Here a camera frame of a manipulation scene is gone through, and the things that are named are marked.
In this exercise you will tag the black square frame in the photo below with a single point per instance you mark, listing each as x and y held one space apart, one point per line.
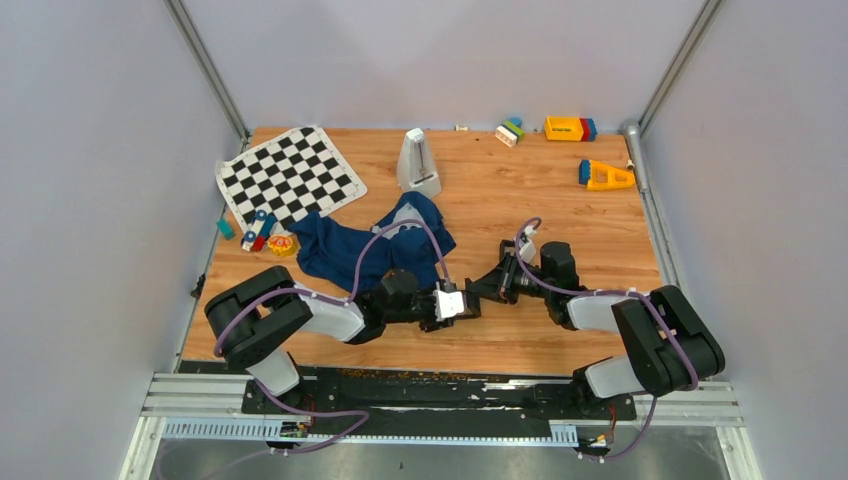
507 248

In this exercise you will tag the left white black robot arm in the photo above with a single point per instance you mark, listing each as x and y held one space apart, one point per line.
252 320

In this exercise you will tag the teal small block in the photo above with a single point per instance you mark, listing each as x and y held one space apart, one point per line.
225 229

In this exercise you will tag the white metronome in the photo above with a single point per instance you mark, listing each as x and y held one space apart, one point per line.
416 169

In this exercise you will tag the red white blue toy car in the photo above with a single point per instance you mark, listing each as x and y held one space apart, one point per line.
259 230

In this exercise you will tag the grey metal pipe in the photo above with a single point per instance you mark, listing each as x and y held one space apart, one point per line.
633 136

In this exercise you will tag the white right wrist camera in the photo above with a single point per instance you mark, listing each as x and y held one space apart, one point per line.
525 246

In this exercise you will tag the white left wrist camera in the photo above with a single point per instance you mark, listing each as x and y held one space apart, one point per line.
449 301

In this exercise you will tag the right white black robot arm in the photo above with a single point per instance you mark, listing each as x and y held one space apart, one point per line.
667 345

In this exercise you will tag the yellow blue toy ramp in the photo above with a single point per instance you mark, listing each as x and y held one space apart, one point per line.
598 176

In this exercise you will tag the white green blue blocks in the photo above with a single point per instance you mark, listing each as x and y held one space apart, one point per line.
510 132

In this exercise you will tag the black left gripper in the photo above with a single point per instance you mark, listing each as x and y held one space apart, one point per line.
431 324

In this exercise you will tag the yellow toy block bin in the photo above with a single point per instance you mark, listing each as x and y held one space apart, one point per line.
571 129

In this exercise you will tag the checkered chessboard mat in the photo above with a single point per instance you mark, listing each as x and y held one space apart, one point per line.
289 176

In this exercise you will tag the blue cartoon print shirt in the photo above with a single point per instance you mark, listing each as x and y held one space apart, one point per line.
412 236

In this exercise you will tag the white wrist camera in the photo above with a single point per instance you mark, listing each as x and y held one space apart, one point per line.
525 246
449 301

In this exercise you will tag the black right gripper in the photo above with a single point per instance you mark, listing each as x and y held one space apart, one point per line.
498 282

